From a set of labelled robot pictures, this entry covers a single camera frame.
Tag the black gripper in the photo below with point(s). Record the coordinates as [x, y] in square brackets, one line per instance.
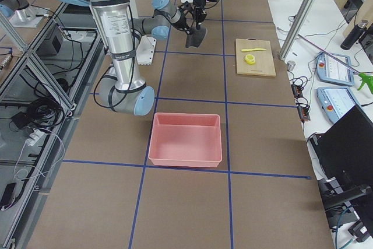
[199, 2]
[186, 23]

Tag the grey wiping cloth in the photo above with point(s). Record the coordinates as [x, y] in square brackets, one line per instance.
[195, 37]

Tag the black water bottle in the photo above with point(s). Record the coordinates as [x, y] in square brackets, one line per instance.
[357, 31]

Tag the yellow plastic knife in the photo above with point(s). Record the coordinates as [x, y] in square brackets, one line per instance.
[253, 49]

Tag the yellow plastic lemon half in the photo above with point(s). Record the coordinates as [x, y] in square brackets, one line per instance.
[250, 59]

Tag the wooden cutting board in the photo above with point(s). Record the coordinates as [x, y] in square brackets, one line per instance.
[264, 59]

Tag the small silver metal cylinder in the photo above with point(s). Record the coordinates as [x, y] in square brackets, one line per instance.
[290, 65]

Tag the pink plastic bin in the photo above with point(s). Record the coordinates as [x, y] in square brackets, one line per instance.
[186, 140]

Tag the far blue teach pendant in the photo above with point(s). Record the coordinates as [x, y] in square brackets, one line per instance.
[330, 71]

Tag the blue teach pendant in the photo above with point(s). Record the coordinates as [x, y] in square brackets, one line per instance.
[330, 71]
[336, 101]

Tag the near blue teach pendant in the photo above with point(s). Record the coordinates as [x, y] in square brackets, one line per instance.
[336, 101]

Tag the black monitor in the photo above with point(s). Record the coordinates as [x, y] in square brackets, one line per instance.
[345, 153]

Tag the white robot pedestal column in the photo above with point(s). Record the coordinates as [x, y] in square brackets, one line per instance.
[146, 47]

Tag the aluminium frame post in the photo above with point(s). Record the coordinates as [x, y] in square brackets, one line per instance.
[295, 28]

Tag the green handled reacher grabber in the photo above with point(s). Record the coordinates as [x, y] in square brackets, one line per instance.
[365, 78]

